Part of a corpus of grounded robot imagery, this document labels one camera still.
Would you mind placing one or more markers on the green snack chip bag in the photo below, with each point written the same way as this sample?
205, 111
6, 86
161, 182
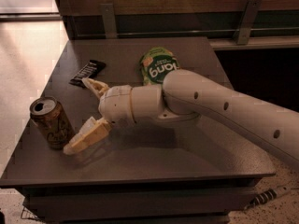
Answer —
156, 64

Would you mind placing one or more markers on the wire rack under table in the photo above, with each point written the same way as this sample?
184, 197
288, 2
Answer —
27, 215

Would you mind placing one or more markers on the right metal shelf bracket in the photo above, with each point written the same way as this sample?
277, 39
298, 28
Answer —
242, 33

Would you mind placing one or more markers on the orange LaCroix soda can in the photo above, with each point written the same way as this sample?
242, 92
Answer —
49, 117

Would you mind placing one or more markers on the black candy bar wrapper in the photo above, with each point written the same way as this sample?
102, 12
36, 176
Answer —
90, 70

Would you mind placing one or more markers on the wooden wall shelf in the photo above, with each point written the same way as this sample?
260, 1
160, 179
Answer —
266, 42

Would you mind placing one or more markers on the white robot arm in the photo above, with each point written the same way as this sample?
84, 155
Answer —
185, 95

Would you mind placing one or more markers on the metal shelf bracket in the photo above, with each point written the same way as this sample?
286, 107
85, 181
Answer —
109, 22
242, 33

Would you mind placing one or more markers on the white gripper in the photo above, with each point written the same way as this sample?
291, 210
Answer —
116, 104

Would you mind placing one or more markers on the grey table drawer cabinet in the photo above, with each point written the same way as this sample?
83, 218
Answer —
209, 200

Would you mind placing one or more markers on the left metal shelf bracket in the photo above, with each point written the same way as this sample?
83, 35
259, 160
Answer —
109, 22

